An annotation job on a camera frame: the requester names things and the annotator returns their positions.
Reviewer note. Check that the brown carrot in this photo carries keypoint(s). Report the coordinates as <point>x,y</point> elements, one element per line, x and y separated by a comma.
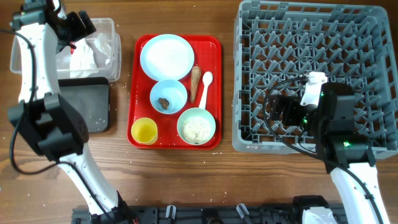
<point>195,78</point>

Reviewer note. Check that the white napkin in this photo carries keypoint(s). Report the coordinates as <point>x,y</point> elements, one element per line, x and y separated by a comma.
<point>88,58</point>

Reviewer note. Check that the light green bowl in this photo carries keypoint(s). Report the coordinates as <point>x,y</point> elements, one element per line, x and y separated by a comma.
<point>193,113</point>

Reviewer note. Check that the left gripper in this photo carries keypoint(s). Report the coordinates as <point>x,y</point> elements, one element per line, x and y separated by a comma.
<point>81,30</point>

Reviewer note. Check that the grey dishwasher rack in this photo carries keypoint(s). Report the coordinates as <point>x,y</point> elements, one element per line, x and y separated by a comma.
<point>276,41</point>

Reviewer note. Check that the brown food scrap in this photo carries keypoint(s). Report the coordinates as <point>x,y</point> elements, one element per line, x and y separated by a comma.
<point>164,103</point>

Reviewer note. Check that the light blue bowl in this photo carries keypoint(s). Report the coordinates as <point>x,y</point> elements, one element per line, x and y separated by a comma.
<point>174,91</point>

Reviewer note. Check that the clear plastic waste bin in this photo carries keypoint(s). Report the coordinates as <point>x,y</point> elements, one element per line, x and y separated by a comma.
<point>111,71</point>

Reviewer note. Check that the yellow plastic cup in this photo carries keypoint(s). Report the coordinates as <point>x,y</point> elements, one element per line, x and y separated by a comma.
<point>144,131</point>

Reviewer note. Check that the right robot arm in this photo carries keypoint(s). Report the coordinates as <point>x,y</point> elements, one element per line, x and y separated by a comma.
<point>326,113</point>

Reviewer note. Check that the red snack wrapper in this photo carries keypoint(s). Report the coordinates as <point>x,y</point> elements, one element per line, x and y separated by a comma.
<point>72,49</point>

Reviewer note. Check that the large light blue plate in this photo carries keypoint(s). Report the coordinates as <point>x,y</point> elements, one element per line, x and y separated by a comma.
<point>167,57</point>

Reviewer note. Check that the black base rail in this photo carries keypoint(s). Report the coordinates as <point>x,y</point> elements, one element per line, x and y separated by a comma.
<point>280,213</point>

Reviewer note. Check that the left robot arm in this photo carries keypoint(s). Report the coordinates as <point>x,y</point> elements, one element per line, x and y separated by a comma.
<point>48,123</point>

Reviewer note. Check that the white plastic spoon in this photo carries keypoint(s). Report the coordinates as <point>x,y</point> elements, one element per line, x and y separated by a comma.
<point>207,80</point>

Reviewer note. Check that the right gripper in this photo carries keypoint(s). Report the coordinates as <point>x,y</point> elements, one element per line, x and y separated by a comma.
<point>292,104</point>

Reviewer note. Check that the red serving tray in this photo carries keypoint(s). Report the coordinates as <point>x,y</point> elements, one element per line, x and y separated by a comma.
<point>208,56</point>

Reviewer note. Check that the black waste tray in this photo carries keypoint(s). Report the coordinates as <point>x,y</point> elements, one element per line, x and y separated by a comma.
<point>91,98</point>

